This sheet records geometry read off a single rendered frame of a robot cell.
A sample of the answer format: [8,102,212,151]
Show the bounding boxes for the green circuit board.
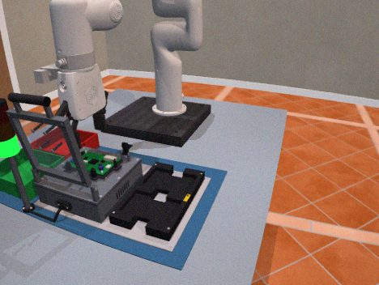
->
[81,151,120,176]

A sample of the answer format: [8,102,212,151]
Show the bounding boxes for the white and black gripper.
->
[54,64,109,149]

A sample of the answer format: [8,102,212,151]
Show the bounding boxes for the red bin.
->
[76,130,100,149]

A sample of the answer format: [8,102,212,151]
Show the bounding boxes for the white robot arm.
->
[33,0,202,116]

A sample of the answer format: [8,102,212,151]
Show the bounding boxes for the green bin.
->
[0,148,37,201]

